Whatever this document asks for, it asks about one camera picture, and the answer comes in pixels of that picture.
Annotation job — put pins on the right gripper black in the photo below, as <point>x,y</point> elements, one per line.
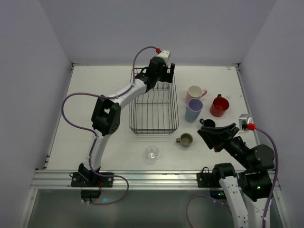
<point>224,140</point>

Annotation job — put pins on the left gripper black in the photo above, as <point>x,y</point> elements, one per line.
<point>167,73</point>

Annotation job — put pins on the dark blue mug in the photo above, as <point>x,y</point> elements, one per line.
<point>207,123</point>

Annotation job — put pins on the pink mug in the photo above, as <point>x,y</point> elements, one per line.
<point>195,92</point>

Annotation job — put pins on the red mug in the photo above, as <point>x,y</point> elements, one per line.
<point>219,106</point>

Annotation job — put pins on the beige mug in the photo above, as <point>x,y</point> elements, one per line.
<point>185,140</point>

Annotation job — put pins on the light blue cup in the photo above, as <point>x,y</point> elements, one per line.
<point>191,116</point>

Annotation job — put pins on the lavender cup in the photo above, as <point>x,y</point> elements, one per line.
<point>194,106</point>

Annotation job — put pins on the clear glass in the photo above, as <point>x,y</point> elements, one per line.
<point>151,152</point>

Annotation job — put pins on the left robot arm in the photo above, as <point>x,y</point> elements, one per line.
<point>107,112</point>

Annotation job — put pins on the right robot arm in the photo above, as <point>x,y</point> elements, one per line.
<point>249,193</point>

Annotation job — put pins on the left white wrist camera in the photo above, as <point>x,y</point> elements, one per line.
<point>165,55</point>

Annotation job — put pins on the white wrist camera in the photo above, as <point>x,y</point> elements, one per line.
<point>246,124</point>
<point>165,55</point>

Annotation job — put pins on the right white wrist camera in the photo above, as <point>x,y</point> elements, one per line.
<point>246,124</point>

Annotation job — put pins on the wire dish rack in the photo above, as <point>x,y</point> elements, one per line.
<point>155,112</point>

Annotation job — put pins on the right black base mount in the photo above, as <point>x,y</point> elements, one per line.
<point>205,179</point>

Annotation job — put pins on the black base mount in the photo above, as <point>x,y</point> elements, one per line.
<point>104,179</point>
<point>205,179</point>

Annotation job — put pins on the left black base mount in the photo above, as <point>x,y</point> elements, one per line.
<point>104,179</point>

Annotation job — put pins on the aluminium mounting rail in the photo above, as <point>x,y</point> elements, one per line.
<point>138,180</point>

